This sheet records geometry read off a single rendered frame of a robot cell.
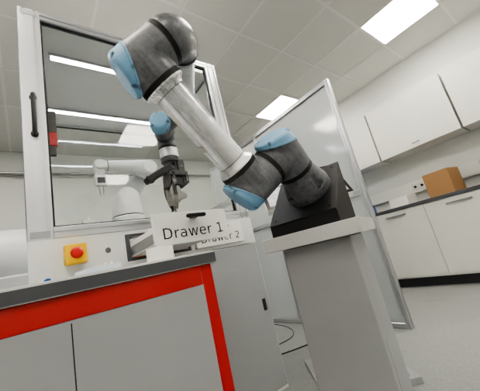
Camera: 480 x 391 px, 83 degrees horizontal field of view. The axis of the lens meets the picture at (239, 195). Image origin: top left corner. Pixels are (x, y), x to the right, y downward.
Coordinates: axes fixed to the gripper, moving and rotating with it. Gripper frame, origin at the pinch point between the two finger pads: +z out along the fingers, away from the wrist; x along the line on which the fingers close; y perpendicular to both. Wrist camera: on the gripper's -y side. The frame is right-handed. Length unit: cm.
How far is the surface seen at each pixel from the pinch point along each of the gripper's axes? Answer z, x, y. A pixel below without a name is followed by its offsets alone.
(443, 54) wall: -158, -43, 363
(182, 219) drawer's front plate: 7.7, -10.8, -2.4
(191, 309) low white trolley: 33, -36, -17
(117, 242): 7.5, 23.0, -16.1
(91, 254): 10.6, 23.0, -26.1
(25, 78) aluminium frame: -65, 24, -43
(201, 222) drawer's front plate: 9.3, -10.8, 4.7
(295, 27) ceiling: -183, 24, 173
